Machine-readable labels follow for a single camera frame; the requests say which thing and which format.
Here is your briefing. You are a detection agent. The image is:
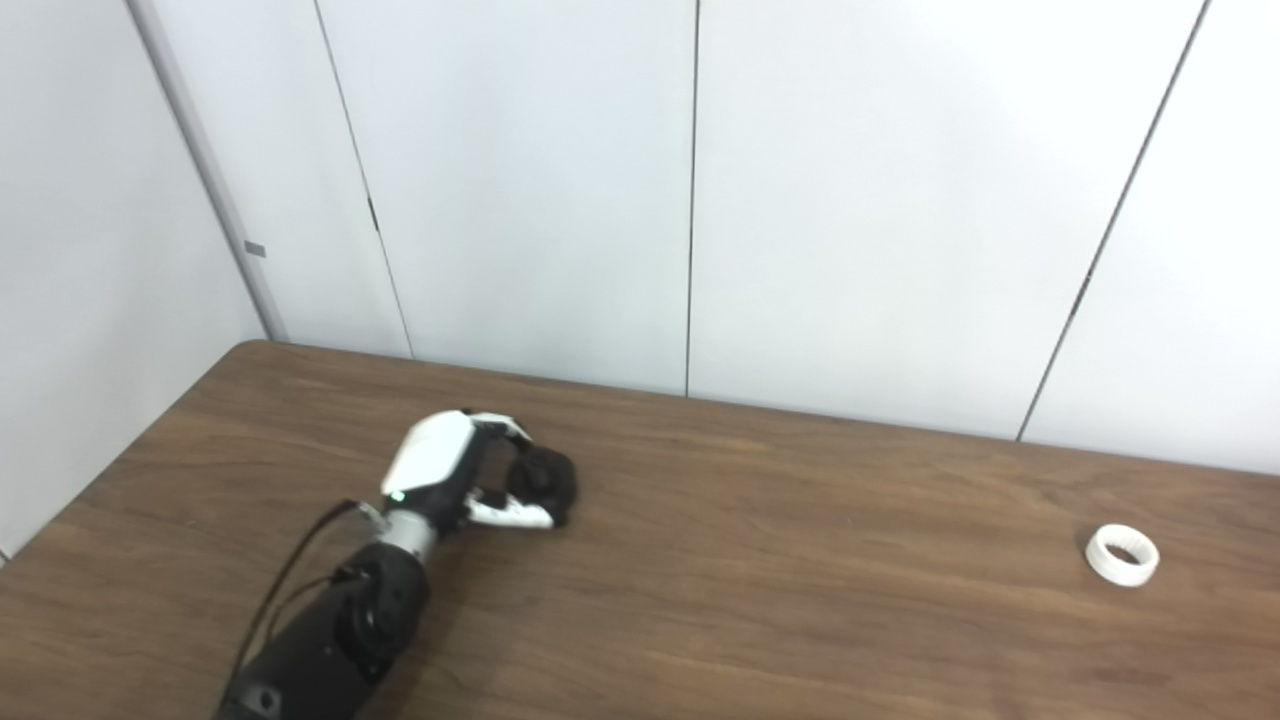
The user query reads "round black part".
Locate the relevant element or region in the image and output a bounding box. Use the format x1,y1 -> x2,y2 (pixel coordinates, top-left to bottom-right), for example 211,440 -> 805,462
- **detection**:
508,447 -> 579,529

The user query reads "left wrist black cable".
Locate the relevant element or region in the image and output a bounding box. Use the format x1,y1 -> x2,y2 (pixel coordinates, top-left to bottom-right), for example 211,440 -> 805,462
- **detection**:
225,498 -> 386,701

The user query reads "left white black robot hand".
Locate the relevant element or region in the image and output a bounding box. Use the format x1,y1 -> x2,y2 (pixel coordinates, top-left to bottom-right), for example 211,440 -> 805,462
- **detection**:
380,408 -> 556,531

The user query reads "white ring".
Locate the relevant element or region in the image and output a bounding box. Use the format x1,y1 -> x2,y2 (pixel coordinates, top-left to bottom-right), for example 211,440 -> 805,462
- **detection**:
1085,523 -> 1161,589

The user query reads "grey wall corner trim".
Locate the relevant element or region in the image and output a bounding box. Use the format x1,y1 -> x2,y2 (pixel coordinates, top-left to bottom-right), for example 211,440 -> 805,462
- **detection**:
125,0 -> 291,344

